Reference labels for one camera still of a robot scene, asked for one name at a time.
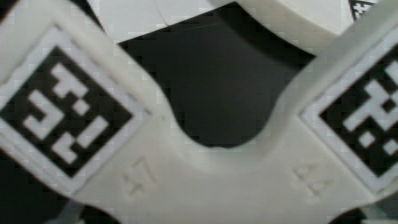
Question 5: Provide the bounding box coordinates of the white cross-shaped table base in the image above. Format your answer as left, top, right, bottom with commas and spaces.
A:
0, 0, 398, 224

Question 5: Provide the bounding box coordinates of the white round table top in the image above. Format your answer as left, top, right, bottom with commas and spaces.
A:
87, 0, 381, 56

